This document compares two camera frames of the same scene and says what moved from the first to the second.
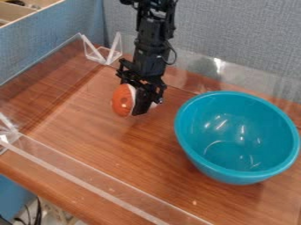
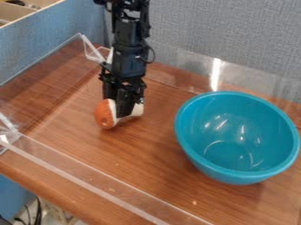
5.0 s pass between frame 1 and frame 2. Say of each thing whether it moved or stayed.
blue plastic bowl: stayed
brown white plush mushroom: moved
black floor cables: stayed
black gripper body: moved
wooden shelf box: stayed
